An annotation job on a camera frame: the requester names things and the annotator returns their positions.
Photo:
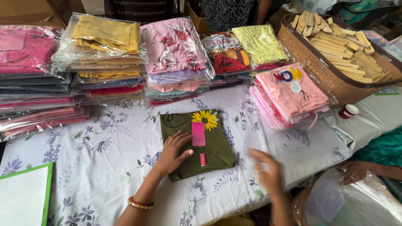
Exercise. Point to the person's right hand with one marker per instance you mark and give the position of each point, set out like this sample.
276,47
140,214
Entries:
268,175

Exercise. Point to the person's left hand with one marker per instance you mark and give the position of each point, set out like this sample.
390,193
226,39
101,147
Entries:
171,157

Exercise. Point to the person's right fingers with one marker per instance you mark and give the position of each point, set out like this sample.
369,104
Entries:
259,158

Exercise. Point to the olive green sunflower garment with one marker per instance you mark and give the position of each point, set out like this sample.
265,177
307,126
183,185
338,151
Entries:
216,147

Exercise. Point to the small red garment tag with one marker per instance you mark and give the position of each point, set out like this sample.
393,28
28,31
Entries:
202,159

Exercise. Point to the pink paper garment tag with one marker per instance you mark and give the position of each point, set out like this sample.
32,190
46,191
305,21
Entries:
198,134

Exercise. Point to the stack of light pink garments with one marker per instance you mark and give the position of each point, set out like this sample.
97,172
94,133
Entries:
289,91

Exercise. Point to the clear plastic container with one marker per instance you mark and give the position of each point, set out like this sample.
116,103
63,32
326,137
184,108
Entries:
326,199

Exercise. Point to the red paper cup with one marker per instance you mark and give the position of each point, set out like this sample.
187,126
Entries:
348,111

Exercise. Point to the brown woven plastic basket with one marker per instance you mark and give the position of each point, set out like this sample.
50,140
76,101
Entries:
326,75

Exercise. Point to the colourful printed packed garment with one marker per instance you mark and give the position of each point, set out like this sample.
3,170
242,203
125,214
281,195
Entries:
224,53

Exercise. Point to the yellow dotted packed garment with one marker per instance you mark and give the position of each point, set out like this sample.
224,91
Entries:
260,44

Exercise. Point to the clear plastic bag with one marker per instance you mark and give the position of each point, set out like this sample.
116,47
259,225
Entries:
367,204

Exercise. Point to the white cloth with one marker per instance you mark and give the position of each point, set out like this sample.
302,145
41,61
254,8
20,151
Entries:
373,116

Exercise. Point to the red and gold bangle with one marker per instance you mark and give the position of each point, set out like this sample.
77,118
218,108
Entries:
140,204

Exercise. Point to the heap of wooden blocks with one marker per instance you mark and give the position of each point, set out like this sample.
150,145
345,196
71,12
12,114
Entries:
339,47

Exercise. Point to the stack of floral packed garments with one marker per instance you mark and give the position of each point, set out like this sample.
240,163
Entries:
176,47

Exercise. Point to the small cardboard box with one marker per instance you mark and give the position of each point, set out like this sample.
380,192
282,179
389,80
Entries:
196,17

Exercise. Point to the white floral bedsheet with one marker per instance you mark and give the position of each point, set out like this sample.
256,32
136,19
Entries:
100,163

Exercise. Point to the black chair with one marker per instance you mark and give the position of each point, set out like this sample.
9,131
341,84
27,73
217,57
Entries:
141,9

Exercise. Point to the stack of yellow packed garments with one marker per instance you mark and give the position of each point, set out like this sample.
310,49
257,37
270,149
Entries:
103,47

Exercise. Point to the stack of pink packed garments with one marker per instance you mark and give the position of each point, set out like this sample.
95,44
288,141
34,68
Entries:
28,81

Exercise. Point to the brown cardboard box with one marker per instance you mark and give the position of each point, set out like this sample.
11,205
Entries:
31,11

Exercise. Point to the white board with green frame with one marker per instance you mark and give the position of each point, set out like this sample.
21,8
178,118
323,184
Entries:
22,197

